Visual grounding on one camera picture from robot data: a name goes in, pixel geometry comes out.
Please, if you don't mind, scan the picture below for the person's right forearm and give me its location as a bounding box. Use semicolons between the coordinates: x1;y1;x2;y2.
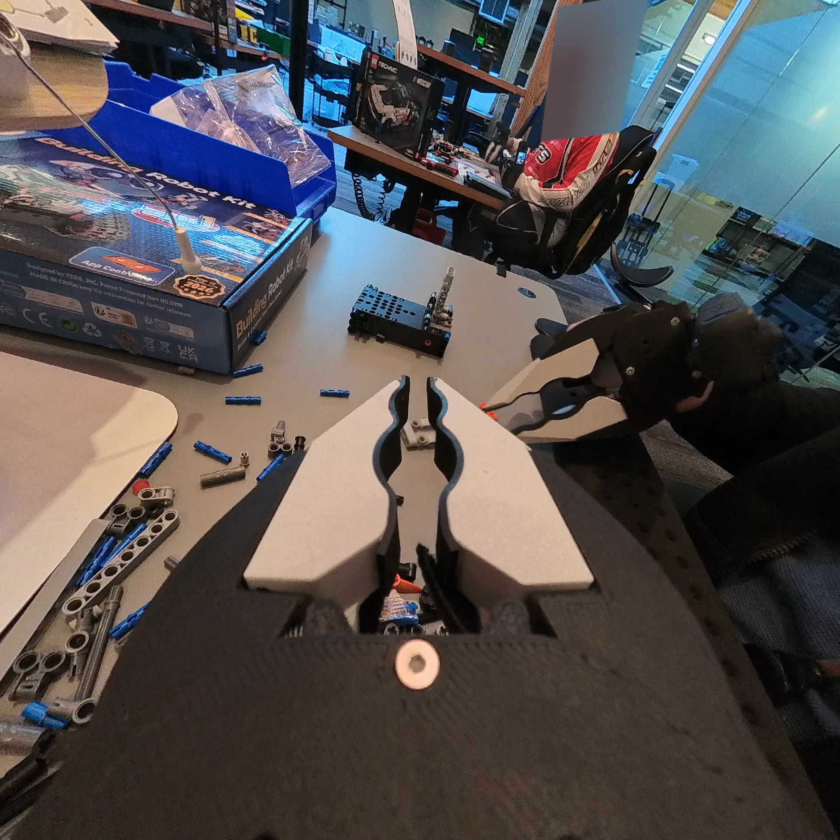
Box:
646;377;840;476

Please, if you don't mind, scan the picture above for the white paper sheet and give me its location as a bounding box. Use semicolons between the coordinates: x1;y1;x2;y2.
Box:
394;0;421;67

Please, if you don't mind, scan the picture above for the black steel column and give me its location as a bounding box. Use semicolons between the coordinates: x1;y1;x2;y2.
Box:
289;0;311;122

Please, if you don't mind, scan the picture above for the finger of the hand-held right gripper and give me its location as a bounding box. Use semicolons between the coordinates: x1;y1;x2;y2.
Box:
481;333;619;422
511;392;643;444

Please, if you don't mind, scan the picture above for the blue plastic bin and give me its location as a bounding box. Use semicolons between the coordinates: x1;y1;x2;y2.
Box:
101;59;339;224

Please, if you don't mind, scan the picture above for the white book stand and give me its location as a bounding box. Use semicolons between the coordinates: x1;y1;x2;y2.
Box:
0;0;204;680

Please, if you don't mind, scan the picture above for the black perforated edge pad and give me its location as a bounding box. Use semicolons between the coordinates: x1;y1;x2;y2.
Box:
551;433;821;840

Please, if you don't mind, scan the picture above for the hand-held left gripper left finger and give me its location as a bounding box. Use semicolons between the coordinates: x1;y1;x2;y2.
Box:
241;377;410;634

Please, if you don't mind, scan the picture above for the blue robot kit box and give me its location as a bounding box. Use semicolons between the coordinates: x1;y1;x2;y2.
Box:
0;134;315;375

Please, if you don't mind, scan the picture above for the pile of small building pieces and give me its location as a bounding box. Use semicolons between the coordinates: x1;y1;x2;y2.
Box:
0;479;181;808

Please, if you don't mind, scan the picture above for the clear plastic bag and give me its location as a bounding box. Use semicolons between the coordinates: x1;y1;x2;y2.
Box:
151;66;332;188

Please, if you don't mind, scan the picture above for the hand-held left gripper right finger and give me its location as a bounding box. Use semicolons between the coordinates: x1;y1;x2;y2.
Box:
427;377;596;634

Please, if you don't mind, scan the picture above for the black office chair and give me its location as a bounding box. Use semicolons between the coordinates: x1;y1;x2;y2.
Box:
495;125;677;290

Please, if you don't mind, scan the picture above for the wooden edged desk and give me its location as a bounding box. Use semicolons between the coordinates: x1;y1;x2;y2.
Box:
327;125;526;212
85;0;290;63

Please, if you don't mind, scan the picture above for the wooden support post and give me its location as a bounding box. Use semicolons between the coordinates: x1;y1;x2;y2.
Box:
511;0;559;142

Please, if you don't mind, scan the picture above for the black perforated block assembly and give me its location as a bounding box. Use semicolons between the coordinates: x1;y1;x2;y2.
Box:
349;266;455;358

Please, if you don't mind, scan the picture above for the black coiled cable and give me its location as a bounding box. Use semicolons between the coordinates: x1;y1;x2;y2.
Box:
354;169;389;221

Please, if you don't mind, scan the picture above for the black car set box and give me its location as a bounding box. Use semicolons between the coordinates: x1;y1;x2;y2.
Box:
353;47;446;160

